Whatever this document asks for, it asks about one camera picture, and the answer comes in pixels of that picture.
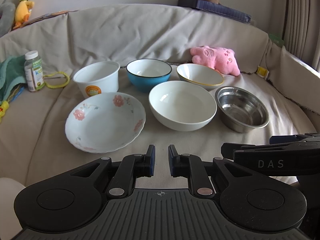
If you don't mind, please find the yellow charm keychain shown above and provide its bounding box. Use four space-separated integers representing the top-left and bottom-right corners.
0 101 9 122

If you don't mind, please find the yellow-green cord loop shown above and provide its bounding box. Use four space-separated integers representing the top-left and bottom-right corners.
43 71 71 89

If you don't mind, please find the green towel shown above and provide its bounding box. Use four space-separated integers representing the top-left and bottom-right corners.
0 55 27 103

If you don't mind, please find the dark blue book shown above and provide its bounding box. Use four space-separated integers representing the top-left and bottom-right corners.
177 0 251 23

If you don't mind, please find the yellow tag clip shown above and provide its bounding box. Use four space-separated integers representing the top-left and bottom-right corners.
256 66 270 80

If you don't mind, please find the blue enamel bowl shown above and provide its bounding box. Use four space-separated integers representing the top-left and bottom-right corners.
126 59 172 93

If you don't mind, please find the yellow-rimmed white bowl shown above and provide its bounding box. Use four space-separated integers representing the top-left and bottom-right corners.
176 63 224 90

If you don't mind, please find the large white ceramic bowl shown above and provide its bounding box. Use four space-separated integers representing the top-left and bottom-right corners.
149 81 217 132

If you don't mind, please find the grey plush toy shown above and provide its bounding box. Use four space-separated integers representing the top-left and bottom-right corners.
0 0 16 37

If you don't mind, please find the beige sofa cover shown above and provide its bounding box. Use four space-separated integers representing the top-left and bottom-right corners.
1 4 319 188

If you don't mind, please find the vitamin gummy bottle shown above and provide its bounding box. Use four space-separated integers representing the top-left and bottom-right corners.
24 50 44 92

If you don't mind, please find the pink plush toy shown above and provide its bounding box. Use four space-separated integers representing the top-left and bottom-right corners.
190 46 240 76

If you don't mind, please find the stainless steel bowl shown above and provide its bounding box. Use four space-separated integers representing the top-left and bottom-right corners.
215 86 270 133

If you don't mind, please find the white paper cup bowl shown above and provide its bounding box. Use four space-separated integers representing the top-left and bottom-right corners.
73 61 120 98

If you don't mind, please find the floral white plate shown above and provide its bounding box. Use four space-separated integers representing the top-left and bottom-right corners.
65 92 146 153

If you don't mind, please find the curtain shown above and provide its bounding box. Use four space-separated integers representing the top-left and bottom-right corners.
284 0 320 71

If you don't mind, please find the yellow duck plush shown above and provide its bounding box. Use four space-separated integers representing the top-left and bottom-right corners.
13 0 35 29

